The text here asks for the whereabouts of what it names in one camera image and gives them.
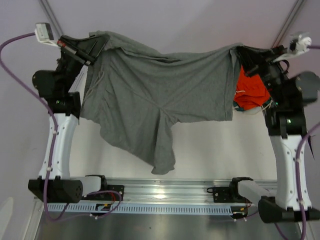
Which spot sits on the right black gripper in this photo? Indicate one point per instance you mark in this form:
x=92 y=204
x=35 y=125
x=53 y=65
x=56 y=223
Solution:
x=252 y=59

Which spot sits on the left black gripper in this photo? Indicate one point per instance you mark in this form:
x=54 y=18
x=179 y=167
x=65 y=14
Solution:
x=86 y=50

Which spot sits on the grey shorts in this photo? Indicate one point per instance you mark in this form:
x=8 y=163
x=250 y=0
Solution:
x=136 y=94

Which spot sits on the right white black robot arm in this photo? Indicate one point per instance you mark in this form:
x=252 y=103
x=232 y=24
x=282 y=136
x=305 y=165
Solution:
x=288 y=133

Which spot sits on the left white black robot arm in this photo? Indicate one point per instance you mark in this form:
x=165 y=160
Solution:
x=64 y=108

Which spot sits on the orange shorts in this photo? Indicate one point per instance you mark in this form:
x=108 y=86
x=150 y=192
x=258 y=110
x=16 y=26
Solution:
x=250 y=92

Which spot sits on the teal shorts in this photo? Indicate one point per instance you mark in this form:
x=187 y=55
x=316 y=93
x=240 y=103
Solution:
x=262 y=108

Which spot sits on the right corner aluminium profile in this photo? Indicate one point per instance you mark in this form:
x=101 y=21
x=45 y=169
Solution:
x=288 y=22

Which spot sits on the corner aluminium profile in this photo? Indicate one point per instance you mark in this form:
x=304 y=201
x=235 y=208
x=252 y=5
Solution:
x=288 y=22
x=52 y=19

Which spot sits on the left corner aluminium profile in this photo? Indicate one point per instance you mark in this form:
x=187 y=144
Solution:
x=52 y=19

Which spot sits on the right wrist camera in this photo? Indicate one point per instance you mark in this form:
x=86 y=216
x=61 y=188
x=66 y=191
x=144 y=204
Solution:
x=299 y=45

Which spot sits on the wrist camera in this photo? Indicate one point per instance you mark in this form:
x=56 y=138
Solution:
x=44 y=34
x=299 y=45

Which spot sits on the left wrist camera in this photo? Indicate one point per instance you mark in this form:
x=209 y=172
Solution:
x=44 y=34

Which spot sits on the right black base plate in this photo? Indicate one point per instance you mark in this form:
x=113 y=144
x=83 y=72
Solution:
x=227 y=194

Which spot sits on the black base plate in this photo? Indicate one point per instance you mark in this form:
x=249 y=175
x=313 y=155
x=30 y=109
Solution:
x=227 y=194
x=113 y=192

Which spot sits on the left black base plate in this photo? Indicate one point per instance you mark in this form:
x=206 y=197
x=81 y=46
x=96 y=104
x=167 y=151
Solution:
x=113 y=192

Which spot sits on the aluminium mounting rail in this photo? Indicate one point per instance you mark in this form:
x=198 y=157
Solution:
x=170 y=190

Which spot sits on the slotted white cable duct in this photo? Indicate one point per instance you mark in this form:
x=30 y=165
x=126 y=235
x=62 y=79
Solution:
x=135 y=208

